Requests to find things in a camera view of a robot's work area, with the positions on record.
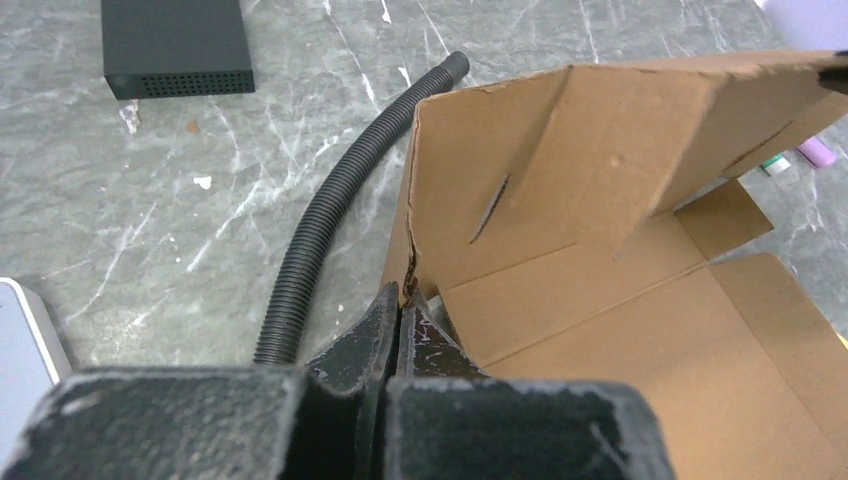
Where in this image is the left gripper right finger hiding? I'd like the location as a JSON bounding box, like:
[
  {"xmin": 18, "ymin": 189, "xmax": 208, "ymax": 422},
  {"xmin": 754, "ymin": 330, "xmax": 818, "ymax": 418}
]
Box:
[{"xmin": 382, "ymin": 293, "xmax": 675, "ymax": 479}]

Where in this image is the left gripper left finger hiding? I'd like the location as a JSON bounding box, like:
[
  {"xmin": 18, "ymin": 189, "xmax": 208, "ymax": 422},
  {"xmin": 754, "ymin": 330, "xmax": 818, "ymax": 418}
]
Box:
[{"xmin": 2, "ymin": 285, "xmax": 398, "ymax": 479}]

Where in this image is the brown cardboard box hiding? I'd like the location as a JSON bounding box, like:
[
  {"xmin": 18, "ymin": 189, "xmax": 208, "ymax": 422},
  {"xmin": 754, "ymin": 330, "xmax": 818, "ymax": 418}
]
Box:
[{"xmin": 384, "ymin": 51, "xmax": 847, "ymax": 479}]

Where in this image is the black rectangular box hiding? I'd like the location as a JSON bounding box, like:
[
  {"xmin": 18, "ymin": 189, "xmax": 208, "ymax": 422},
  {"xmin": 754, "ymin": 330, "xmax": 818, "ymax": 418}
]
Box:
[{"xmin": 101, "ymin": 0, "xmax": 255, "ymax": 100}]

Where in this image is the clear plastic case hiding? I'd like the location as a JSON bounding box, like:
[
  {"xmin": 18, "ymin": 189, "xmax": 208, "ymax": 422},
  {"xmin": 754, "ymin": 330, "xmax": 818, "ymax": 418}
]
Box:
[{"xmin": 1, "ymin": 277, "xmax": 72, "ymax": 464}]

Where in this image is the pink marker pen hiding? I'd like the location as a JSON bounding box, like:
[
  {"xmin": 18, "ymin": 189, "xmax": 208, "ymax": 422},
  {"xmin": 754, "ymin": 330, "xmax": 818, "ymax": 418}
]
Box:
[{"xmin": 795, "ymin": 137, "xmax": 838, "ymax": 169}]

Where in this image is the black corrugated hose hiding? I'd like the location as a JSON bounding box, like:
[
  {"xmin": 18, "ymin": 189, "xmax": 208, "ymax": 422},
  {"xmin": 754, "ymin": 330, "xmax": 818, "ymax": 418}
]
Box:
[{"xmin": 252, "ymin": 50, "xmax": 471, "ymax": 367}]

